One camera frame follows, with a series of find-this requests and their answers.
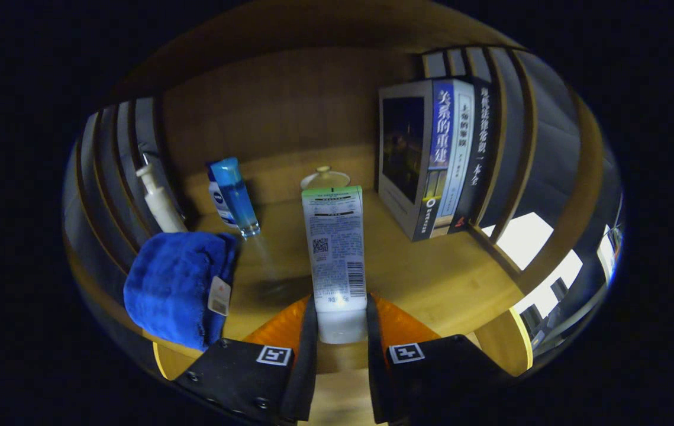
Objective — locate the wooden cabinet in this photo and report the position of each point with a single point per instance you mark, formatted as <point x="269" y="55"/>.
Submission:
<point x="289" y="106"/>

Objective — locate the tan lidded teacup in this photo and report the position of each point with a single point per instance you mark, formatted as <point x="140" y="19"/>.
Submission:
<point x="325" y="178"/>

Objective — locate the blue towel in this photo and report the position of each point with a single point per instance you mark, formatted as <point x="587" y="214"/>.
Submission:
<point x="165" y="284"/>

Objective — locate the white bottle with blue label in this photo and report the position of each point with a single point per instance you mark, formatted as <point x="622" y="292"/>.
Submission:
<point x="218" y="204"/>

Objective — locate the white squeeze tube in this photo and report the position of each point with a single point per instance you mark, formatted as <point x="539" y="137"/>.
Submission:
<point x="336" y="248"/>

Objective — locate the black book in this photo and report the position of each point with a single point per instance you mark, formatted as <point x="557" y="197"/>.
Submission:
<point x="481" y="154"/>

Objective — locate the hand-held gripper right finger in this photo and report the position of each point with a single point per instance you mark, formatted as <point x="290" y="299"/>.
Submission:
<point x="374" y="355"/>

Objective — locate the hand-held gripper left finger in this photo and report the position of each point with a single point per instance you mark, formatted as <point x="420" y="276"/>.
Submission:
<point x="308" y="355"/>

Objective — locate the white pump bottle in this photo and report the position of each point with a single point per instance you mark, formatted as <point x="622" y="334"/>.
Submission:
<point x="162" y="207"/>

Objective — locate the grey book with blue spine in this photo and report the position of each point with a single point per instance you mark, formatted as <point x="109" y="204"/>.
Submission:
<point x="402" y="148"/>

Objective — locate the wooden countertop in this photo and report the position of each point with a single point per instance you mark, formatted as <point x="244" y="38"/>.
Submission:
<point x="419" y="278"/>

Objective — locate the clear blue bottle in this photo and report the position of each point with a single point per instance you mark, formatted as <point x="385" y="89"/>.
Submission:
<point x="236" y="195"/>

